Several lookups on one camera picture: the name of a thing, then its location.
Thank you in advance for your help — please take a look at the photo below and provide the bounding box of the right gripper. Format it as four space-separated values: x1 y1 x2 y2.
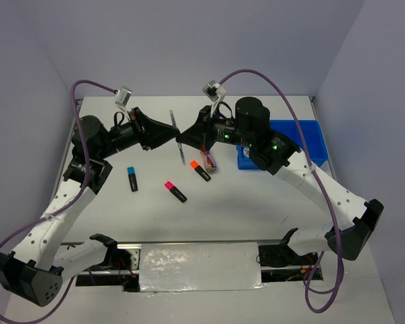
176 104 253 151

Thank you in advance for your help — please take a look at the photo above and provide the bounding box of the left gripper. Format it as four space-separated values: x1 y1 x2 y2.
97 107 181 159

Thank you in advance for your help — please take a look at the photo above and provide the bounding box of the thin grey pen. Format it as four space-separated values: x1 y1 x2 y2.
169 109 186 167

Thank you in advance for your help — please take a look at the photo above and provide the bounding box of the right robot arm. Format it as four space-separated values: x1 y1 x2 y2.
176 97 383 264

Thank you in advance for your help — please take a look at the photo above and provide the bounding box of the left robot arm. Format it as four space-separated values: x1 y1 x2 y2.
0 107 179 307

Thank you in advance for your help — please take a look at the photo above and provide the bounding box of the orange cap black highlighter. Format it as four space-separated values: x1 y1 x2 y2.
190 161 211 182

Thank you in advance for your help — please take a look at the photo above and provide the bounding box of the blue cap black highlighter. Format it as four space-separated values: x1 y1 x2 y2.
127 167 138 192

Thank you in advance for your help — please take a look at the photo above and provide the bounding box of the pink cap black highlighter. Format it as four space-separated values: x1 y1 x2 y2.
165 181 187 203

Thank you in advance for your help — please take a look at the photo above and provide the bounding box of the blue plastic sorting bin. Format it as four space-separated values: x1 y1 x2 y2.
236 119 328 171

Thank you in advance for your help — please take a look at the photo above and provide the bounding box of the silver foil sheet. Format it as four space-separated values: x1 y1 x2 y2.
139 242 263 292

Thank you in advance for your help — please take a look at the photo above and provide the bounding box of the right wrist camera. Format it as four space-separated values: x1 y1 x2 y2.
202 80 226 102

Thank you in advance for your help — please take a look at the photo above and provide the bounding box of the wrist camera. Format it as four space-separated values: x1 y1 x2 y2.
202 80 226 102
114 86 133 108

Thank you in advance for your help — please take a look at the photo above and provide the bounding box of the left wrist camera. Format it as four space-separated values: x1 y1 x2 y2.
114 86 133 108

